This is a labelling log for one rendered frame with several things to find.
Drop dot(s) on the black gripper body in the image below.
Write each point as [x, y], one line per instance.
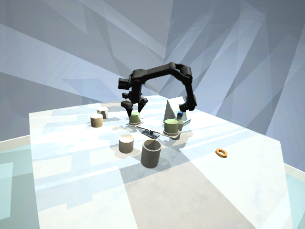
[135, 98]

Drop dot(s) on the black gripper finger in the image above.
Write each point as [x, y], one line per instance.
[140, 106]
[129, 111]

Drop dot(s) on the orange ring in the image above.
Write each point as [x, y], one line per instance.
[218, 150]

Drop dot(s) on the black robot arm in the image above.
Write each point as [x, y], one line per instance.
[140, 76]

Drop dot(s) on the tan cylinder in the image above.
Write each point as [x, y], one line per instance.
[96, 120]

